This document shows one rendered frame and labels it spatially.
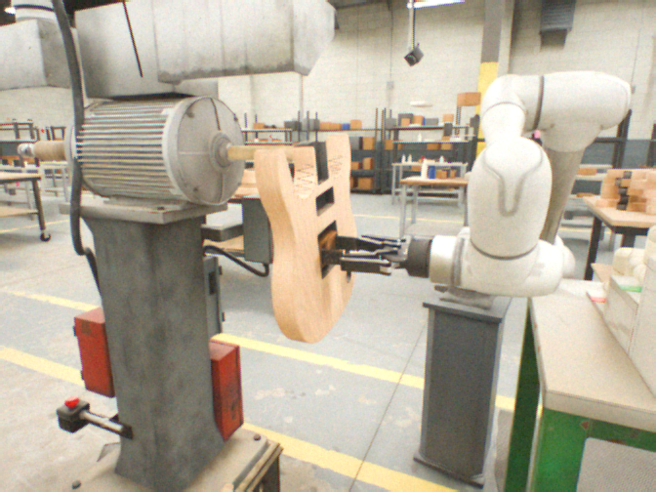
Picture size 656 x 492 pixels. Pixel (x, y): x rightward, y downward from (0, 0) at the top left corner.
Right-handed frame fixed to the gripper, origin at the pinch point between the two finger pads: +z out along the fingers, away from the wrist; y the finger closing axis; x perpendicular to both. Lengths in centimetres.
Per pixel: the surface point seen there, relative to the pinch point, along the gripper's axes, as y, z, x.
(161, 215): -5.8, 38.8, 6.9
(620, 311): 5, -52, -9
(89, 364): -12, 74, -39
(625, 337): 1, -52, -11
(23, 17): 2, 76, 51
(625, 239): 168, -91, -55
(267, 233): 23.2, 30.4, -7.8
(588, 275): 247, -94, -115
